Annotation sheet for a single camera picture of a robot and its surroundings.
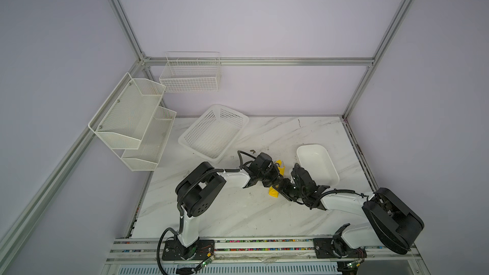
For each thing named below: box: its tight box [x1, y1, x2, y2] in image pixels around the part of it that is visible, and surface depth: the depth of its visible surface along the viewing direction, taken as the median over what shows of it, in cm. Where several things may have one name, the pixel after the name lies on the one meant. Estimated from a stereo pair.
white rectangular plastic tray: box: [296, 143, 340, 187], surface depth 101 cm
